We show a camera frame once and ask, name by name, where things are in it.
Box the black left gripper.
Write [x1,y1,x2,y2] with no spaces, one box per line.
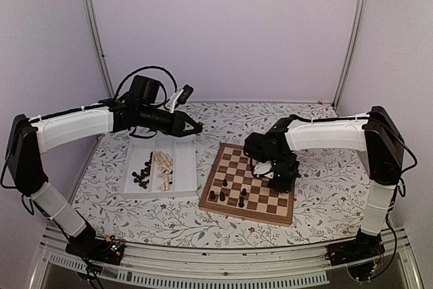
[139,104,202,137]

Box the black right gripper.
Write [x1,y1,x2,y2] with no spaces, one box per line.
[268,154,300,194]

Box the white plastic compartment tray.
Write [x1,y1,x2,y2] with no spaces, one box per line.
[119,135,198,199]

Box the wooden chess board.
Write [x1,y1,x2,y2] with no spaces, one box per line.
[198,143,294,227]

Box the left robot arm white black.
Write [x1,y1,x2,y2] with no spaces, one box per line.
[2,73,203,258]

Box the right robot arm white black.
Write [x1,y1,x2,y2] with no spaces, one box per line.
[244,106,406,259]

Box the pile of light chess pieces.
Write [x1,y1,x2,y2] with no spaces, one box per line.
[153,151,174,192]

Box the pile of dark chess pieces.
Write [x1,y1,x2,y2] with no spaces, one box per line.
[131,152,153,190]

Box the floral patterned table cloth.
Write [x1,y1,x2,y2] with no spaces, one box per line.
[72,103,369,248]

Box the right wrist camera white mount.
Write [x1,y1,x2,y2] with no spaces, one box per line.
[252,161,273,179]

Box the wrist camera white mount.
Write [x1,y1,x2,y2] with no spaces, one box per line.
[252,161,273,179]
[164,85,194,113]

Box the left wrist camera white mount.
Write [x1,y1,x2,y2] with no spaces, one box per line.
[164,85,194,113]

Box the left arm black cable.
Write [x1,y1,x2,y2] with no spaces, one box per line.
[114,65,179,100]

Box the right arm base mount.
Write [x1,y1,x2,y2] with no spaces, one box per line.
[324,231,385,282]

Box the front aluminium rail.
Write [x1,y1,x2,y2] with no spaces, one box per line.
[29,227,424,288]

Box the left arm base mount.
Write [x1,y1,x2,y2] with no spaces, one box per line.
[66,225,124,265]

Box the left aluminium frame post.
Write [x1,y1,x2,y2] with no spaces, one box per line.
[76,0,118,108]

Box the aluminium frame post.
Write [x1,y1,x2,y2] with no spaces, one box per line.
[332,0,367,110]
[76,0,118,108]

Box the right aluminium frame post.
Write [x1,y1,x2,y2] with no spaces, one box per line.
[332,0,367,110]

